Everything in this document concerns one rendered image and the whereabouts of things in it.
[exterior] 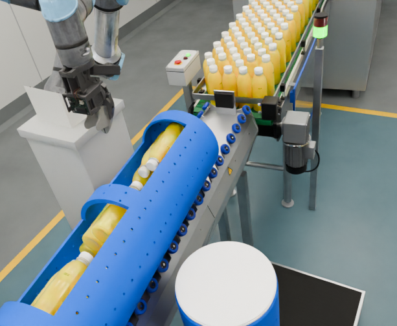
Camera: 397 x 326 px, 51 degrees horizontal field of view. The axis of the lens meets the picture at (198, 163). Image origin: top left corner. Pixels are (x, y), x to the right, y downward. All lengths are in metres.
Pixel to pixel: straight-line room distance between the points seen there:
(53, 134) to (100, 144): 0.19
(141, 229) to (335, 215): 1.79
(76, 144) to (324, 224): 1.65
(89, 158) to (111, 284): 0.77
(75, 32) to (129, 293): 0.64
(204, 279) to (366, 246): 1.57
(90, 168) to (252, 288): 0.89
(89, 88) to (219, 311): 0.64
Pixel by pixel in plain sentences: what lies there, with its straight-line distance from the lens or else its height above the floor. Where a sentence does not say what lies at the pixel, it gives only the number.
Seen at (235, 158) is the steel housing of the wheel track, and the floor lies 0.88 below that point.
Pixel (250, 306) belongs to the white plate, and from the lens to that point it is 1.13.
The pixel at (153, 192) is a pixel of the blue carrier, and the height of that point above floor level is 1.20.
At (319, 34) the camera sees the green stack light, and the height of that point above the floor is 1.18.
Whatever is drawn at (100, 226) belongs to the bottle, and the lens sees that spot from 1.17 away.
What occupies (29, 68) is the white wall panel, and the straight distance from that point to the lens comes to 4.67.
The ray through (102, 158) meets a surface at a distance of 1.78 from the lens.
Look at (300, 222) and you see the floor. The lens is 2.70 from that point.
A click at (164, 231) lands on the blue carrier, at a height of 1.12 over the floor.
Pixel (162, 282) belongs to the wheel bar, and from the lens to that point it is 1.34.
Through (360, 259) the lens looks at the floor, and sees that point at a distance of 2.56.
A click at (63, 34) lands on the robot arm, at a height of 1.70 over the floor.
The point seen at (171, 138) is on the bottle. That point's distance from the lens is 1.42.
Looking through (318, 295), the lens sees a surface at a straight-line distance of 2.21.
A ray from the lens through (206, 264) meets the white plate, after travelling 1.21.
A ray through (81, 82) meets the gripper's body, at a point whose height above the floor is 1.59.
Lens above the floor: 2.00
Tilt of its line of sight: 39 degrees down
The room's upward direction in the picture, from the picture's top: 11 degrees counter-clockwise
